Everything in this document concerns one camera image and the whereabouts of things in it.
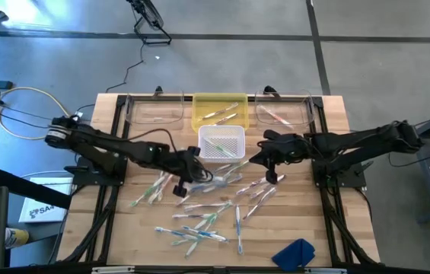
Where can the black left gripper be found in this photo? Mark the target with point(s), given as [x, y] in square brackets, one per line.
[178, 163]

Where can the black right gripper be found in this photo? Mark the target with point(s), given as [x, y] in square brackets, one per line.
[292, 149]

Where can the purple toothbrush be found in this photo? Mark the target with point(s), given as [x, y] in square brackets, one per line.
[224, 119]
[260, 191]
[183, 200]
[249, 188]
[207, 204]
[192, 215]
[220, 111]
[259, 203]

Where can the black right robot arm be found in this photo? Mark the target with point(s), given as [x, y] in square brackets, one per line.
[359, 139]

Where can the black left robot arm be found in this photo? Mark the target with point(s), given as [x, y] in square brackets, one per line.
[104, 142]

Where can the blue toothbrush in clear wrap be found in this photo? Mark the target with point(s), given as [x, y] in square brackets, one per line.
[205, 232]
[203, 187]
[230, 180]
[222, 168]
[238, 228]
[174, 233]

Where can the white perforated plastic basket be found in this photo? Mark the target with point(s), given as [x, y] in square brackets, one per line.
[239, 144]

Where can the yellow translucent plastic bin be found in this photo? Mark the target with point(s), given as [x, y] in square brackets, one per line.
[242, 116]

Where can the clear plastic bin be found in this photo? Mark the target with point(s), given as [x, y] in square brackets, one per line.
[302, 102]
[153, 114]

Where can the black clamp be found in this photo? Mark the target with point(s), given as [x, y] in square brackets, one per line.
[158, 90]
[269, 90]

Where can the blue cloth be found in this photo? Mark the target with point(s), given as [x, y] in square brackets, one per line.
[292, 255]

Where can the white printed box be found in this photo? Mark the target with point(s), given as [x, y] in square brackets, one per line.
[43, 213]

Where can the black diagonal beam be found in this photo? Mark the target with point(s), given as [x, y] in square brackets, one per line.
[28, 188]

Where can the yellow and white can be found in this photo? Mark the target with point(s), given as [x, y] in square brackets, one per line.
[16, 237]

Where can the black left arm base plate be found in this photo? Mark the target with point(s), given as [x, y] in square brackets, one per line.
[117, 180]

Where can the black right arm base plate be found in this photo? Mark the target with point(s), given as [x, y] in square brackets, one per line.
[357, 180]

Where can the silver bracket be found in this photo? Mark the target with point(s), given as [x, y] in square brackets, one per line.
[113, 270]
[327, 271]

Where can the grey desk frame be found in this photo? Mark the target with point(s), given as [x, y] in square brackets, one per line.
[425, 182]

